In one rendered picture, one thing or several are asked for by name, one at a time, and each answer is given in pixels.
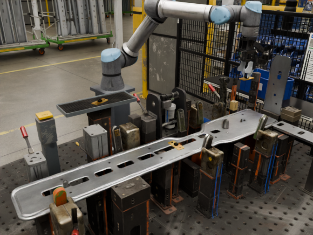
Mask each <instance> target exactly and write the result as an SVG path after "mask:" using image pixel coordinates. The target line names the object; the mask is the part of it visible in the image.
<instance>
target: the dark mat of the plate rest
mask: <svg viewBox="0 0 313 235"><path fill-rule="evenodd" d="M102 98H104V99H107V100H108V101H106V102H104V103H102V104H99V105H94V104H91V103H93V102H95V101H97V100H98V99H102ZM133 98H134V97H132V96H130V95H128V94H127V93H125V92H120V93H115V94H111V95H106V96H102V97H95V98H91V99H86V100H82V101H77V102H73V103H68V104H62V105H59V107H60V108H61V109H63V110H64V111H65V112H66V113H71V112H76V111H81V110H85V109H89V108H94V107H98V106H102V105H106V104H111V103H116V102H120V101H124V100H128V99H133Z"/></svg>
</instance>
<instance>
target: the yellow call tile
mask: <svg viewBox="0 0 313 235"><path fill-rule="evenodd" d="M35 115H36V117H37V118H38V119H39V120H43V119H47V118H52V117H53V115H52V113H51V112H50V111H44V112H39V113H36V114H35Z"/></svg>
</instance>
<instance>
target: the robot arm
mask: <svg viewBox="0 0 313 235"><path fill-rule="evenodd" d="M261 10H262V3H261V2H260V1H247V2H246V3H245V6H236V5H222V6H213V5H204V4H195V3H186V2H176V1H175V0H145V2H144V11H145V13H146V14H147V15H146V17H145V18H144V20H143V21H142V23H141V24H140V26H139V27H138V28H137V30H136V31H135V33H134V34H133V35H132V37H131V38H130V40H129V41H128V42H125V43H124V44H123V45H122V46H121V48H120V49H117V48H110V49H106V50H104V51H102V53H101V62H102V79H101V83H100V89H102V90H104V91H118V90H122V89H124V82H123V79H122V76H121V69H122V68H125V67H128V66H131V65H133V64H134V63H136V62H137V60H138V55H139V50H140V48H141V47H142V46H143V44H144V43H145V42H146V41H147V39H148V38H149V37H150V36H151V34H152V33H153V32H154V30H155V29H156V28H157V26H158V25H159V24H163V23H164V22H165V20H166V19H167V18H168V17H171V18H179V19H186V20H194V21H204V22H211V23H214V24H217V25H223V24H225V23H228V22H243V28H242V37H240V39H239V47H238V48H237V49H236V50H235V59H239V60H241V65H240V66H238V71H241V72H242V74H243V77H245V76H246V74H247V78H249V77H250V75H251V74H252V73H253V71H254V69H255V67H256V65H257V63H258V55H257V53H263V51H264V49H265V48H263V47H262V46H261V45H260V44H258V43H257V42H256V41H254V40H256V39H257V35H258V33H259V24H260V17H261V13H262V12H261ZM237 51H238V55H237V56H236V52H237ZM247 65H248V67H247Z"/></svg>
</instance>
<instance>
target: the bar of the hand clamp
mask: <svg viewBox="0 0 313 235"><path fill-rule="evenodd" d="M219 80H220V102H222V103H223V104H224V102H225V105H223V107H224V106H225V107H226V106H227V83H229V81H230V79H229V78H227V77H221V78H220V79H219ZM223 107H222V108H223Z"/></svg>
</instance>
